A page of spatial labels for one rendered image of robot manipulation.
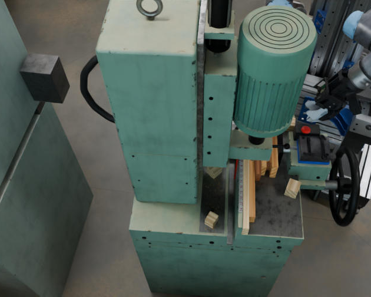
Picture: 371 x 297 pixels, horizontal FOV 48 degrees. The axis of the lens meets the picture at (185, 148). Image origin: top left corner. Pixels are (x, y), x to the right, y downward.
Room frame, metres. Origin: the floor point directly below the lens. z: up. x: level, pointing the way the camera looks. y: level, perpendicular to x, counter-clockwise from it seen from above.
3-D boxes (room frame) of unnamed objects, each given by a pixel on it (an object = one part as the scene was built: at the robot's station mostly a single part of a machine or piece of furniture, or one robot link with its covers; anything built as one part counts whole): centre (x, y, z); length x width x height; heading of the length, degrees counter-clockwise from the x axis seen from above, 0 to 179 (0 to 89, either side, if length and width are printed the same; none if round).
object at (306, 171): (0.76, -0.42, 0.91); 0.15 x 0.14 x 0.09; 173
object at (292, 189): (0.64, -0.35, 0.92); 0.04 x 0.04 x 0.04; 62
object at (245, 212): (0.79, -0.21, 0.92); 0.60 x 0.02 x 0.05; 173
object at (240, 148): (0.74, -0.20, 1.03); 0.14 x 0.07 x 0.09; 83
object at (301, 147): (0.77, -0.42, 0.99); 0.13 x 0.11 x 0.06; 173
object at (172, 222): (0.75, -0.10, 0.76); 0.57 x 0.45 x 0.09; 83
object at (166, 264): (0.75, -0.10, 0.35); 0.58 x 0.45 x 0.71; 83
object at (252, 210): (0.84, -0.24, 0.92); 0.63 x 0.02 x 0.04; 173
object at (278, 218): (0.77, -0.34, 0.87); 0.61 x 0.30 x 0.06; 173
